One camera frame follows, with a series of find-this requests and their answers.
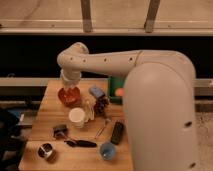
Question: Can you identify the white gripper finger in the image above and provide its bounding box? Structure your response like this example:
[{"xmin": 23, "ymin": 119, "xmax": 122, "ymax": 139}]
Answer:
[
  {"xmin": 63, "ymin": 85, "xmax": 69, "ymax": 94},
  {"xmin": 73, "ymin": 86, "xmax": 80, "ymax": 95}
]

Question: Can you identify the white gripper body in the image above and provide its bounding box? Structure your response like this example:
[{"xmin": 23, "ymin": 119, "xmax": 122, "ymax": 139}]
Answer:
[{"xmin": 60, "ymin": 69, "xmax": 81, "ymax": 87}]

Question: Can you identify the red pepper toy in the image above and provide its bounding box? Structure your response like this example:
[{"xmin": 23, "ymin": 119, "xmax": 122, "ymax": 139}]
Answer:
[{"xmin": 64, "ymin": 91, "xmax": 76, "ymax": 103}]

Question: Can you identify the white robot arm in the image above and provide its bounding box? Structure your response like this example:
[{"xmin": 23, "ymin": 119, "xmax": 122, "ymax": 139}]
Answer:
[{"xmin": 57, "ymin": 43, "xmax": 200, "ymax": 171}]

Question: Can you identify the white paper cup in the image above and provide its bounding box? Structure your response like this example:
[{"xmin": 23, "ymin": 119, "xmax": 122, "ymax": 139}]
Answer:
[{"xmin": 69, "ymin": 108, "xmax": 85, "ymax": 128}]

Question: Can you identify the blue plastic cup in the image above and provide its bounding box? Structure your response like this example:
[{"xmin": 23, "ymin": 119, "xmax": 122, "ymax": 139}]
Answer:
[{"xmin": 99, "ymin": 142, "xmax": 116, "ymax": 161}]

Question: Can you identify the red bowl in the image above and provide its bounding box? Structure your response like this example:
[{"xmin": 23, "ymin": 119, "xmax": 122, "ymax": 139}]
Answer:
[{"xmin": 58, "ymin": 87, "xmax": 81, "ymax": 107}]

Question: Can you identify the blue sponge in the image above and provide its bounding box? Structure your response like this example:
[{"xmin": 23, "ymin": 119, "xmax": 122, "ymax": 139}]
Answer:
[{"xmin": 89, "ymin": 86, "xmax": 105, "ymax": 99}]

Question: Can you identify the yellow banana toy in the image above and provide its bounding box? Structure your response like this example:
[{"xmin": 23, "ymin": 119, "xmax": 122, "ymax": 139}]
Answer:
[{"xmin": 84, "ymin": 100, "xmax": 95, "ymax": 120}]

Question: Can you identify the purple grapes toy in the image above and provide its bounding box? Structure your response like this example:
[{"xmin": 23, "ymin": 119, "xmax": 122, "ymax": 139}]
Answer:
[{"xmin": 94, "ymin": 97, "xmax": 109, "ymax": 117}]

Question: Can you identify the green plastic tray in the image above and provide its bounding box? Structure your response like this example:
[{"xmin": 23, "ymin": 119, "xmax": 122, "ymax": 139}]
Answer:
[{"xmin": 107, "ymin": 77, "xmax": 124, "ymax": 104}]

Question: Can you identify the orange carrot toy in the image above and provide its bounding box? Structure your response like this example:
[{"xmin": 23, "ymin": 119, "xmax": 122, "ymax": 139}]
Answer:
[{"xmin": 115, "ymin": 88, "xmax": 124, "ymax": 97}]

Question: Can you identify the small dark metal object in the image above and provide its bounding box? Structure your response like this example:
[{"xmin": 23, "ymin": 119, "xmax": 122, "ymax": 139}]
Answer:
[{"xmin": 53, "ymin": 124, "xmax": 68, "ymax": 139}]

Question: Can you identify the black remote control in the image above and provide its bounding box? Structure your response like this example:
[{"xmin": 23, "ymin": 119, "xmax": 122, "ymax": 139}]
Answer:
[{"xmin": 110, "ymin": 122, "xmax": 124, "ymax": 145}]

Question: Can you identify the round metal tin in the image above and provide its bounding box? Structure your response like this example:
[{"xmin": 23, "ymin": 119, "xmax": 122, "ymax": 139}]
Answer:
[{"xmin": 37, "ymin": 143, "xmax": 56, "ymax": 161}]

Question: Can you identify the black handled tool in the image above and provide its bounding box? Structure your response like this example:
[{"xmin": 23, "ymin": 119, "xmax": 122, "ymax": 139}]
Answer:
[{"xmin": 64, "ymin": 140, "xmax": 97, "ymax": 148}]

